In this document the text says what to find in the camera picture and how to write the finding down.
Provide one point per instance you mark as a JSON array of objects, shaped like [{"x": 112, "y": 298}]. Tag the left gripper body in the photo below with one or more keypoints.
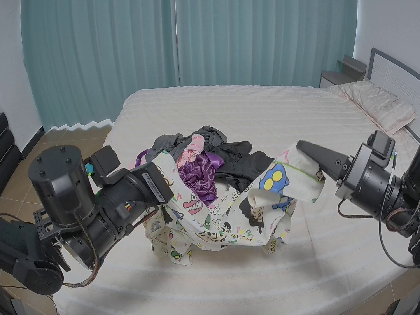
[{"x": 144, "y": 189}]

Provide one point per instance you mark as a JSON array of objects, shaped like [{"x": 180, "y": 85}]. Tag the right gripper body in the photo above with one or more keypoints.
[{"x": 367, "y": 182}]

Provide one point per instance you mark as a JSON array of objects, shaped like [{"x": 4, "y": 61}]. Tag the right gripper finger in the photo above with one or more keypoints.
[{"x": 324, "y": 158}]

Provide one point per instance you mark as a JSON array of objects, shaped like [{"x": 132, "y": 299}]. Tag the white printed pyjama top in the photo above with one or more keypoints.
[{"x": 229, "y": 231}]

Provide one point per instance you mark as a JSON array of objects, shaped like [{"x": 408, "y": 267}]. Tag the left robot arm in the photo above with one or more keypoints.
[{"x": 55, "y": 182}]

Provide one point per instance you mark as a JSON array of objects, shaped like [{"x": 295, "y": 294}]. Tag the pile of clothes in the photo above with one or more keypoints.
[{"x": 236, "y": 162}]

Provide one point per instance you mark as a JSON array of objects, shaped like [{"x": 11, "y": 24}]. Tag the bed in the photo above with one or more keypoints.
[{"x": 229, "y": 116}]

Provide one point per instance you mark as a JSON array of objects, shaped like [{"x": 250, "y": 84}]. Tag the cream pillow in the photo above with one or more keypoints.
[{"x": 370, "y": 105}]

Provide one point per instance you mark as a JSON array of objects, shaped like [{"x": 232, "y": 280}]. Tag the grey bedside table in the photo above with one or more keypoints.
[{"x": 338, "y": 77}]

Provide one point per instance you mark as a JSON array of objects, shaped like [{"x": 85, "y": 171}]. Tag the black chest of drawers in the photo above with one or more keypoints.
[{"x": 8, "y": 143}]

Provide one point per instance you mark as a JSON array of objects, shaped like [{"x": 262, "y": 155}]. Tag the blue-green curtain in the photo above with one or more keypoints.
[{"x": 131, "y": 44}]

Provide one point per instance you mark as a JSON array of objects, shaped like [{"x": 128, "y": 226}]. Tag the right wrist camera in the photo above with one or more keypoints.
[{"x": 382, "y": 146}]

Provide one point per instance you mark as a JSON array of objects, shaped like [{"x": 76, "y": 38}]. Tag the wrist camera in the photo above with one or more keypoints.
[
  {"x": 106, "y": 159},
  {"x": 382, "y": 146}
]

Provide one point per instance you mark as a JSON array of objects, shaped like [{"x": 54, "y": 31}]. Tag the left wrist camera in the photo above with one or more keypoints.
[{"x": 106, "y": 159}]

